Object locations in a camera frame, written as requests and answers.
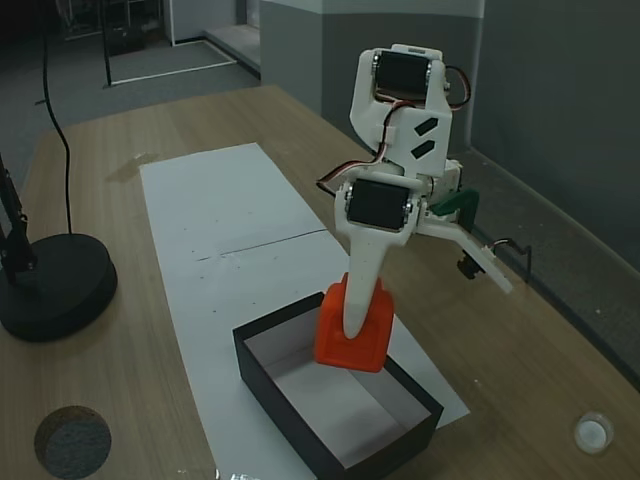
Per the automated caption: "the orange square block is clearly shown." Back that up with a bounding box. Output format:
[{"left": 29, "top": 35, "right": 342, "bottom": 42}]
[{"left": 313, "top": 273, "right": 395, "bottom": 374}]

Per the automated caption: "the dark cardboard box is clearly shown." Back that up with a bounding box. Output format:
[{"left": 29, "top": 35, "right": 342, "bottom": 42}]
[{"left": 232, "top": 292, "right": 445, "bottom": 473}]

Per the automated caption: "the white paper sheet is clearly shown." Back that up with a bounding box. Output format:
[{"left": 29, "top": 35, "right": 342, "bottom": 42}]
[
  {"left": 154, "top": 230, "right": 472, "bottom": 467},
  {"left": 139, "top": 142, "right": 330, "bottom": 262}
]

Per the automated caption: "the clear tape piece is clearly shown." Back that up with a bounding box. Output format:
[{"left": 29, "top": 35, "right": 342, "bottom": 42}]
[{"left": 106, "top": 153, "right": 162, "bottom": 185}]

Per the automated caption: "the white round cap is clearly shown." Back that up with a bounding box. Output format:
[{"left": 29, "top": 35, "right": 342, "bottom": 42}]
[{"left": 573, "top": 410, "right": 616, "bottom": 454}]

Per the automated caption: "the black round lamp base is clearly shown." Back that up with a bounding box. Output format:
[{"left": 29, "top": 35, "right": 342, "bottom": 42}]
[{"left": 0, "top": 233, "right": 119, "bottom": 344}]

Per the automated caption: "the black metal pole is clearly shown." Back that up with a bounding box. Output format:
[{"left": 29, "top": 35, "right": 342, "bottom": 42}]
[{"left": 101, "top": 0, "right": 115, "bottom": 89}]

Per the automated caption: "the servo wire bundle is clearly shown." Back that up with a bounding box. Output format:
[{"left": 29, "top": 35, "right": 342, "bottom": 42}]
[
  {"left": 317, "top": 98, "right": 407, "bottom": 197},
  {"left": 443, "top": 64, "right": 474, "bottom": 112}
]

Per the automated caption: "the gripper camera with mount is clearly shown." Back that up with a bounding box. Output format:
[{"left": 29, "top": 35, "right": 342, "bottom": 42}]
[{"left": 422, "top": 188, "right": 514, "bottom": 295}]

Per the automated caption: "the black camera cable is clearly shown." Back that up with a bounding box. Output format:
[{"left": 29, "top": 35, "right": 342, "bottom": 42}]
[{"left": 492, "top": 237, "right": 534, "bottom": 287}]

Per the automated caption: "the black lamp power cable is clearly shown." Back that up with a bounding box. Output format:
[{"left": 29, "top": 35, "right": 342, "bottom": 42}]
[{"left": 41, "top": 0, "right": 77, "bottom": 237}]

